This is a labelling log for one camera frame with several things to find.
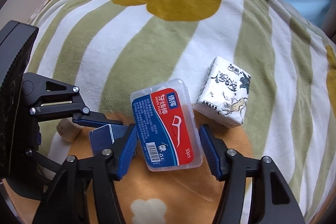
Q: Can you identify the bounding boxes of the beige small jar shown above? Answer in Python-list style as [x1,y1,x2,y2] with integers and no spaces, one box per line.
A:
[56,118,83,143]

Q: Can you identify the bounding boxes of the white patterned tissue pack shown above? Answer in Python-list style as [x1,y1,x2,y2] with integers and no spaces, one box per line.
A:
[193,56,251,128]

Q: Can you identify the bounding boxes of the striped flower blanket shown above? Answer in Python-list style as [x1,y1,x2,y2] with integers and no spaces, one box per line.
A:
[27,0,335,223]

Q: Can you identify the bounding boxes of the small blue box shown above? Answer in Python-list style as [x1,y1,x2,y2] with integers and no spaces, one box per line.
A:
[89,124,128,156]

